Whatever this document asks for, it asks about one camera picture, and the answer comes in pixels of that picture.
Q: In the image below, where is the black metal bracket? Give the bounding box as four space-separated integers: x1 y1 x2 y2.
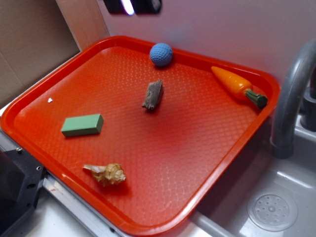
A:
0 147 45 237

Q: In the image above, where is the grey toy faucet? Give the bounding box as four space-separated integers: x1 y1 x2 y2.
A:
270 39 316 159

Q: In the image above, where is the orange toy carrot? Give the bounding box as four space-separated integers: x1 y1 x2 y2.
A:
211 66 268 109

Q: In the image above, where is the brown wood chip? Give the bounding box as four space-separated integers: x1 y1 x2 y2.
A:
142 79 164 111

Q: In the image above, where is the brown cardboard panel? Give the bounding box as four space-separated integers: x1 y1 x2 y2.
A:
0 0 79 107

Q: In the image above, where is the grey toy sink basin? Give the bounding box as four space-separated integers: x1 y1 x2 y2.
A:
190 122 316 237

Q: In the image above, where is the green rectangular block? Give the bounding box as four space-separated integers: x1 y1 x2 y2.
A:
61 114 104 137

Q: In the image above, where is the round sink drain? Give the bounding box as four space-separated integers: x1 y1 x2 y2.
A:
247 189 298 232

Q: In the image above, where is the beige conch seashell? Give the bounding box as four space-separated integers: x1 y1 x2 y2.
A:
82 163 126 187

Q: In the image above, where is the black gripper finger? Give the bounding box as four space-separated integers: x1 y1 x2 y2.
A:
133 0 162 14
103 0 135 15

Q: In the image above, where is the red plastic tray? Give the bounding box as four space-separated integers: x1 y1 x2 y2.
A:
0 36 280 236

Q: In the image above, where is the blue dimpled ball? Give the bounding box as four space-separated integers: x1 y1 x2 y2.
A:
150 43 173 67

